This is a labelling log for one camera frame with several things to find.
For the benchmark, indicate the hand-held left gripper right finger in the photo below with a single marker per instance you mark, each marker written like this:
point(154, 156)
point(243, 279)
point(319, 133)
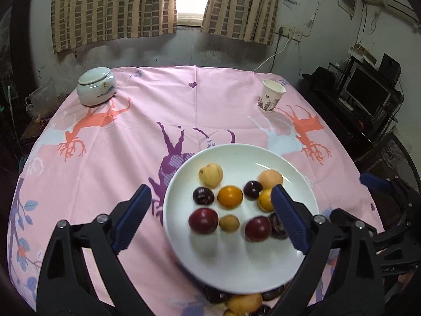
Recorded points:
point(291, 219)

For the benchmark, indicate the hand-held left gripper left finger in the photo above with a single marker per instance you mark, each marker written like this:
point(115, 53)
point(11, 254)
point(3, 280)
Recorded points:
point(131, 220)

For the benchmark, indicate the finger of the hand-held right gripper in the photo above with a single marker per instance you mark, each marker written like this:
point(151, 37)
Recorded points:
point(345, 217)
point(375, 181)

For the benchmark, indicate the dark purple plum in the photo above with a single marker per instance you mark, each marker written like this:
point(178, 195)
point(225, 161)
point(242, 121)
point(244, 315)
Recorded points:
point(215, 294)
point(276, 227)
point(273, 292)

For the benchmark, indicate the yellow tomato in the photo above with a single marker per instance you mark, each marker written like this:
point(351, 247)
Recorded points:
point(264, 200)

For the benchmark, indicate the pale yellow round fruit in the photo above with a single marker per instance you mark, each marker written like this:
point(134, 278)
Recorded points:
point(271, 177)

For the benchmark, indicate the small dark plum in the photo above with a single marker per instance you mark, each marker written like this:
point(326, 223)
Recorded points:
point(252, 190)

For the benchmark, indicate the small yellow fruit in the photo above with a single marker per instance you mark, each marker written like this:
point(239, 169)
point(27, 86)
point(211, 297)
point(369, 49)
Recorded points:
point(231, 313)
point(229, 223)

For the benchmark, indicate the orange tomato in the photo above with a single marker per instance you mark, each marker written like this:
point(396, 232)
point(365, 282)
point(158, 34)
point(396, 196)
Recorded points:
point(230, 196)

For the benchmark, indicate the large red plum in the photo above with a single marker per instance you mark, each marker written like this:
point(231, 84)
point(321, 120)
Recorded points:
point(203, 220)

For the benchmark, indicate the white oval plate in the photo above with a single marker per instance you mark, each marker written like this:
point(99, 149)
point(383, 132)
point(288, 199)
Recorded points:
point(230, 263)

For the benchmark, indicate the dark red plum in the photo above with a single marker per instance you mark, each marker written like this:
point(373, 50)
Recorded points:
point(203, 196)

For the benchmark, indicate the yellow pepino melon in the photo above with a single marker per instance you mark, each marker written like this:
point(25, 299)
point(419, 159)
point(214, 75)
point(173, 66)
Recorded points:
point(211, 175)
point(245, 303)

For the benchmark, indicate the dark desk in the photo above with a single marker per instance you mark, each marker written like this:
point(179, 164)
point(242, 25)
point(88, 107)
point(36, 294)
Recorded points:
point(345, 128)

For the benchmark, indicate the pink printed tablecloth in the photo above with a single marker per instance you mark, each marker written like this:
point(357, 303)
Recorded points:
point(131, 138)

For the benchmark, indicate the white remote control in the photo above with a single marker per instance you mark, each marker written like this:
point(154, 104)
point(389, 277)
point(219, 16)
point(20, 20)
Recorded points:
point(346, 104)

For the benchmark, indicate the computer monitor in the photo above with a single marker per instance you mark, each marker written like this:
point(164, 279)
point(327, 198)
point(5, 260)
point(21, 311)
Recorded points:
point(366, 89)

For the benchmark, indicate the black speaker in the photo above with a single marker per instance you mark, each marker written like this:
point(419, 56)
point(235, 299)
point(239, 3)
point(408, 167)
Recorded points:
point(389, 67)

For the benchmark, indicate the black hat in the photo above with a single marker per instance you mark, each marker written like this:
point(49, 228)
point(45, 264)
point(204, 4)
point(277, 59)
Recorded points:
point(320, 75)

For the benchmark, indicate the floral paper cup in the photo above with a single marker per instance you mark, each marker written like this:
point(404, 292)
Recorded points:
point(269, 97)

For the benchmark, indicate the tan cardboard box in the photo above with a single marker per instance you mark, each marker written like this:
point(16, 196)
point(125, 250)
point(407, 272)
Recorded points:
point(361, 52)

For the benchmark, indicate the brown wooden side table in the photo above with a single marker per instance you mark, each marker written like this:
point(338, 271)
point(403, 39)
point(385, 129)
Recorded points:
point(33, 131)

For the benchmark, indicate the white lidded ceramic jar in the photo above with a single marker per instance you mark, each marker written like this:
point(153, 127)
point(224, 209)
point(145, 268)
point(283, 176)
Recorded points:
point(97, 89)

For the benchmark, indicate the white air conditioner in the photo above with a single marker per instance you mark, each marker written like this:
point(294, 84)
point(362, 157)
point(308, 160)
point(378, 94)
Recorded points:
point(399, 1)

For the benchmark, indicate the wide checked curtain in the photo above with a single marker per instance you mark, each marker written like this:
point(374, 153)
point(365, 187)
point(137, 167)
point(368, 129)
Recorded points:
point(111, 6)

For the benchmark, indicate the narrow checked curtain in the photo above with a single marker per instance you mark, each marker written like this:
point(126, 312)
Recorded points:
point(240, 3)

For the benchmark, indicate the white wall socket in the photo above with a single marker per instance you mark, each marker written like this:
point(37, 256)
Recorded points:
point(294, 34)

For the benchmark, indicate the white electrical wall box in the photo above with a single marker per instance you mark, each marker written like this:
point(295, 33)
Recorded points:
point(348, 1)

